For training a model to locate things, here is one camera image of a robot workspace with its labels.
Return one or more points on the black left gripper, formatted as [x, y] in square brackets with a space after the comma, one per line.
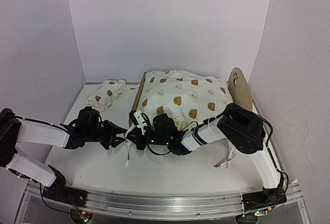
[113, 129]

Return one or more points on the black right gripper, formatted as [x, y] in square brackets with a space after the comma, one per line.
[138, 139]

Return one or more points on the small bear print pillow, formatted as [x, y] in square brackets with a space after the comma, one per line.
[106, 94]

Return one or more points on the large bear print cushion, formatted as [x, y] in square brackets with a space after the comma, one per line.
[179, 110]

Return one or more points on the wooden pet bed frame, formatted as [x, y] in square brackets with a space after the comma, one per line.
[239, 89]

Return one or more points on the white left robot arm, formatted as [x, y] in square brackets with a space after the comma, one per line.
[19, 133]

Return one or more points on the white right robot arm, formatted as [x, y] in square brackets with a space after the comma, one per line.
[242, 128]

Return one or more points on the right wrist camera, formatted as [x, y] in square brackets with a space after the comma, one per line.
[139, 120]

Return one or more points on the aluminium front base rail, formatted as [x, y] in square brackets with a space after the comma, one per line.
[235, 207]

